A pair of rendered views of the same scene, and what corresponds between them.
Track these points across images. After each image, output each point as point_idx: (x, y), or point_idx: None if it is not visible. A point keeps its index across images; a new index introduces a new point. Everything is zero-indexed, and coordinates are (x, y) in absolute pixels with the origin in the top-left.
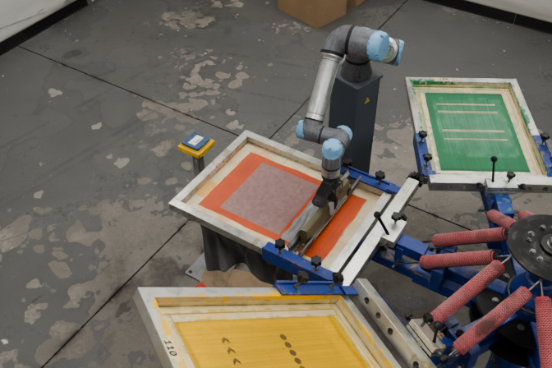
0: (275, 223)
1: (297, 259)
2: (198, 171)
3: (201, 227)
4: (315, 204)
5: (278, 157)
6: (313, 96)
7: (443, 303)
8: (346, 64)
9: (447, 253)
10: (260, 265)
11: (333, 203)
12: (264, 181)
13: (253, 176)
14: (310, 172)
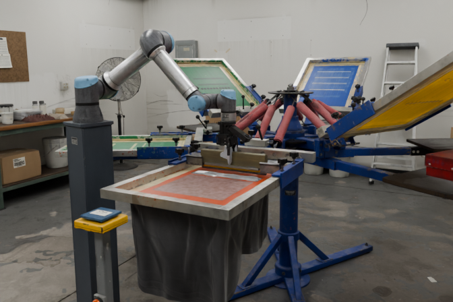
0: (239, 183)
1: (287, 167)
2: (110, 261)
3: (225, 240)
4: (249, 138)
5: (145, 185)
6: (183, 76)
7: (321, 123)
8: (89, 108)
9: (280, 126)
10: (257, 229)
11: (236, 145)
12: (183, 188)
13: (173, 191)
14: (172, 176)
